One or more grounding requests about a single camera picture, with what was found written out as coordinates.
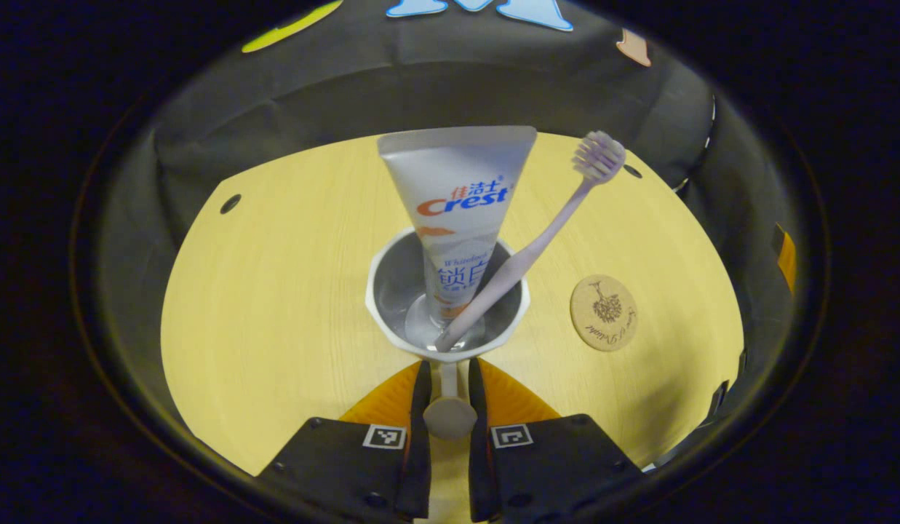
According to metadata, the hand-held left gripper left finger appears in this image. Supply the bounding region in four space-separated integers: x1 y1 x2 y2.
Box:
257 359 432 521

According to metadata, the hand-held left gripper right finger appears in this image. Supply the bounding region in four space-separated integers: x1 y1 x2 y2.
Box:
468 357 643 523

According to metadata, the round cork coaster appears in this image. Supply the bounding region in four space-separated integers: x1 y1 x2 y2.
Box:
570 274 639 353

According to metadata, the white cup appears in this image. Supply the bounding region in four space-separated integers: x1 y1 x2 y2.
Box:
365 226 531 440

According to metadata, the pale pink toothbrush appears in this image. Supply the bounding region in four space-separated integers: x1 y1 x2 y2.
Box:
434 130 627 354

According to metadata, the white toothpaste tube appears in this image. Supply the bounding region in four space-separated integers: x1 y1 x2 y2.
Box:
377 125 538 325

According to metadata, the black backdrop cloth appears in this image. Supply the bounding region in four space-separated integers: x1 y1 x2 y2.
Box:
93 0 821 467

